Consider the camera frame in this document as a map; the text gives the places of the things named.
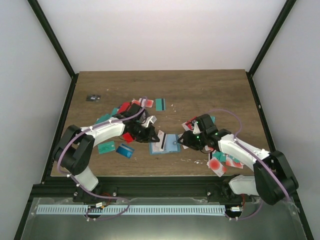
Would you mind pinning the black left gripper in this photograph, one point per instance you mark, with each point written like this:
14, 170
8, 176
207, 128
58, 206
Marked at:
148, 137

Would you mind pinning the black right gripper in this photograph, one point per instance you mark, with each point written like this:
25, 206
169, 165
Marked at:
188, 139

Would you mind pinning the light blue card holder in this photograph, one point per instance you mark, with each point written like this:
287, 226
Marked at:
170, 146

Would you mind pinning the white card black stripe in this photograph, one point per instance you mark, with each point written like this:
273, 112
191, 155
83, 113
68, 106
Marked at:
162, 140

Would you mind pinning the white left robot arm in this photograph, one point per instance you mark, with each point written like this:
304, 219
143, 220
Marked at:
74, 149

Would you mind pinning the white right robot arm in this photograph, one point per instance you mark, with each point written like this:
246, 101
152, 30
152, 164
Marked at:
273, 179

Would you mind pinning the blue card left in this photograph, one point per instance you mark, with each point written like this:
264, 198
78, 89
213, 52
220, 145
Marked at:
125, 150

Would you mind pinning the teal card with black stripe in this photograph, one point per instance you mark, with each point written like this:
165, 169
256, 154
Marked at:
160, 104

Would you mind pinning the white card red circles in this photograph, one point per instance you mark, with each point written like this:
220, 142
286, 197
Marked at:
147, 103

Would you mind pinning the white card large red circle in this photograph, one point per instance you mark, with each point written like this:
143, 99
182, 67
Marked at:
216, 166

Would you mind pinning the small black card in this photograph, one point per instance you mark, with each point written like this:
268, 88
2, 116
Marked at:
93, 98

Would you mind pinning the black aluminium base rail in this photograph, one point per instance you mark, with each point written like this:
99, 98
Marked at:
212, 188

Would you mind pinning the light blue slotted cable duct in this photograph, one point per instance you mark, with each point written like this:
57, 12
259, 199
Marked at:
197, 210

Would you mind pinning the black frame post right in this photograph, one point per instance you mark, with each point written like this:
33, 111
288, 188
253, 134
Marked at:
277, 25

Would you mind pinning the black frame post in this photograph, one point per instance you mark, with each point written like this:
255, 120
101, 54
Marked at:
277, 25
40, 15

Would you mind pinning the black frame post left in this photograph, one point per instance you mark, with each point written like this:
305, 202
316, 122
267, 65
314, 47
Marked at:
40, 15

